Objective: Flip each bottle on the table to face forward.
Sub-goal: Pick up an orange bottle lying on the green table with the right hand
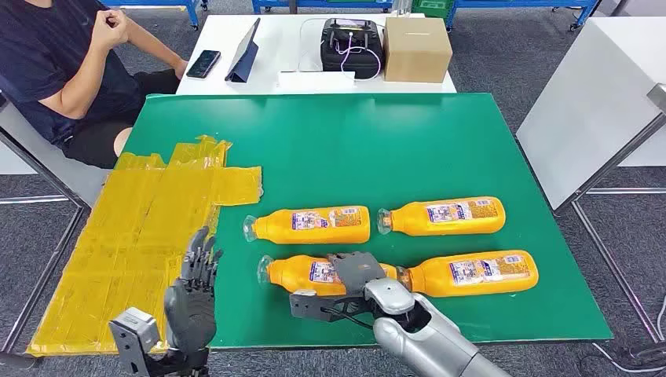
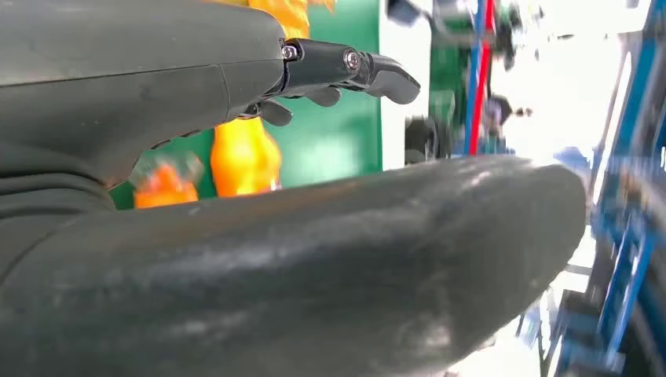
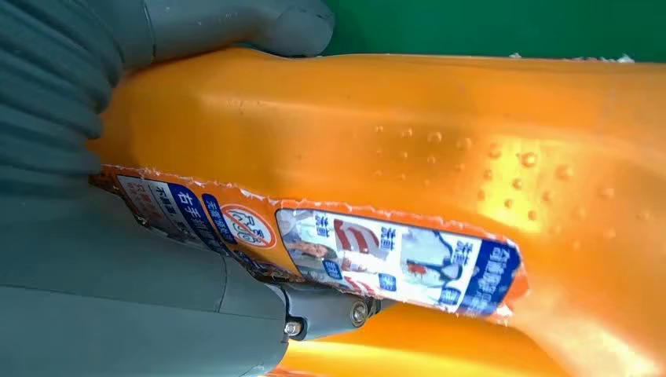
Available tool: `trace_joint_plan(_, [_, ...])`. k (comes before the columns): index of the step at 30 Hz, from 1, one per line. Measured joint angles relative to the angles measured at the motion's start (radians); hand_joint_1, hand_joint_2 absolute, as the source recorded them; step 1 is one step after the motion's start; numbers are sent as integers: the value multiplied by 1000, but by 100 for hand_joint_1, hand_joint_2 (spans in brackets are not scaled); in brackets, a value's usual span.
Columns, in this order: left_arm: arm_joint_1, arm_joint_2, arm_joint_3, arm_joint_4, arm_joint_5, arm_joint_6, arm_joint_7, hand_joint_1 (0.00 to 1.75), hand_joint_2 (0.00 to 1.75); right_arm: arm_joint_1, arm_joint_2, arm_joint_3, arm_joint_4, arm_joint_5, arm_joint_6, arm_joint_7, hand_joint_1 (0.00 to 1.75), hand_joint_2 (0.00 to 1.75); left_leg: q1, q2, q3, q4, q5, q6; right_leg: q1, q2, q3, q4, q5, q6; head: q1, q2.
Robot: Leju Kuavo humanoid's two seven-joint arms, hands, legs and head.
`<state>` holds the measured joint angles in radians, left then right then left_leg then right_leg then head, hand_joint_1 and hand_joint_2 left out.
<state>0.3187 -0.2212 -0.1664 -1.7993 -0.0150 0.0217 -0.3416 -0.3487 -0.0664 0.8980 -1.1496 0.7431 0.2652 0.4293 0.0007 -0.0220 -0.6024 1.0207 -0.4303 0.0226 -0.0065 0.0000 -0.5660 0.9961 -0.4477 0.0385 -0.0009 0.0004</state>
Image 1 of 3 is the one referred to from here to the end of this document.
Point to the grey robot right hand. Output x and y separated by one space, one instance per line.
356 270

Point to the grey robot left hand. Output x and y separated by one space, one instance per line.
190 312

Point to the person's left hand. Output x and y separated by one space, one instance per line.
180 68

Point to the person's right hand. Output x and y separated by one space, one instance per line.
109 28

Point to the orange bottle clear cap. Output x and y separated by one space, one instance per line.
296 273
411 221
437 281
281 229

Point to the person's left forearm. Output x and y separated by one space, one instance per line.
151 44

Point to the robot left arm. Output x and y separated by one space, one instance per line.
182 367

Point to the person's right forearm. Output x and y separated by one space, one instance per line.
78 83

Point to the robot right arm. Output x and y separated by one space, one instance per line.
432 338

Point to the black smartphone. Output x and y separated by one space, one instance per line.
203 64

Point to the blue metal rack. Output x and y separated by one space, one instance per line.
520 4
193 10
312 4

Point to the tablet with dark folio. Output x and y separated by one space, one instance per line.
244 57

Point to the person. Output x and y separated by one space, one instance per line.
36 52

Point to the yellow tape sheet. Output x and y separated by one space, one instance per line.
130 234

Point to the green table board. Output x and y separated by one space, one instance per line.
364 156

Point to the white side table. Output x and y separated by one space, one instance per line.
62 172
588 104

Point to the black remote controller case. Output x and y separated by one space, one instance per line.
354 65

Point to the brown cardboard box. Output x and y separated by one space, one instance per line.
416 52

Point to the green plastic crate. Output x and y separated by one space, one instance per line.
432 6

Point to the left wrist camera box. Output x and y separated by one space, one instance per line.
132 328

